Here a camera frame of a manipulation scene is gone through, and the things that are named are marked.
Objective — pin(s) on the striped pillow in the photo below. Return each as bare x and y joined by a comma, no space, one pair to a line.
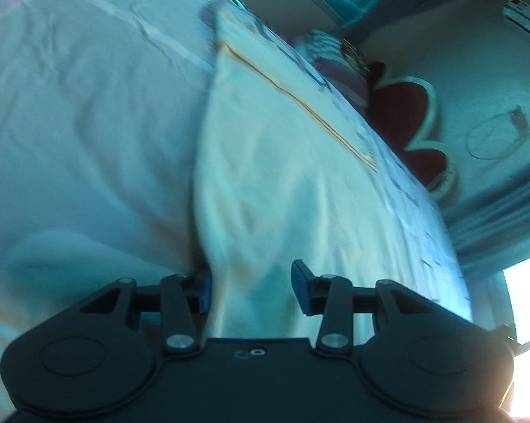
335,66

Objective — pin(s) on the red white scalloped headboard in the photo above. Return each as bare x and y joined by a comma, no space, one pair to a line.
406,114

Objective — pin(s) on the white air conditioner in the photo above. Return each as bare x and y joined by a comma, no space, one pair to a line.
527,15

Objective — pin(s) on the grey curtain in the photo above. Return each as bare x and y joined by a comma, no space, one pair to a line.
489,229

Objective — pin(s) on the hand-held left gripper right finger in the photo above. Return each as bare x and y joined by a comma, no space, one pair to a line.
302,286

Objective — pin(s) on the cream knit sweater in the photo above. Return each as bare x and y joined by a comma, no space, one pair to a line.
291,185

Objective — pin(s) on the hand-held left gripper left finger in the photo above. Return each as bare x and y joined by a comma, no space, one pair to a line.
205,293

